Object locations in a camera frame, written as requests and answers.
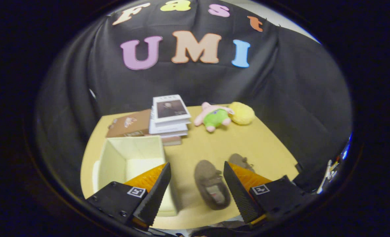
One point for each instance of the plain white book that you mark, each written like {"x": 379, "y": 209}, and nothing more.
{"x": 167, "y": 129}

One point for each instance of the green pink plush toy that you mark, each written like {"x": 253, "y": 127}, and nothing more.
{"x": 214, "y": 118}

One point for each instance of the brown fuzzy shoe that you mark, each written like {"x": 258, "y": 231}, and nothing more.
{"x": 239, "y": 159}
{"x": 208, "y": 174}

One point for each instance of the yellow plush ball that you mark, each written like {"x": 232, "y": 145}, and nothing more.
{"x": 242, "y": 113}

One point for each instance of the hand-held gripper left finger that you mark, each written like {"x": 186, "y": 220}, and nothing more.
{"x": 155, "y": 197}

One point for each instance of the black backdrop cloth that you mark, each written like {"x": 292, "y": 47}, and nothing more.
{"x": 198, "y": 82}

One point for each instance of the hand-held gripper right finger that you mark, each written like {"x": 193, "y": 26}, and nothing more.
{"x": 239, "y": 197}

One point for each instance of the brown book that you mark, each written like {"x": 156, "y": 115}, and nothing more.
{"x": 129, "y": 123}

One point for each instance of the white slanted bar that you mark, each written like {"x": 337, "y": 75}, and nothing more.
{"x": 326, "y": 172}

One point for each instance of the grey fabric storage box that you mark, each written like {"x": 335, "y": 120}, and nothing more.
{"x": 135, "y": 148}

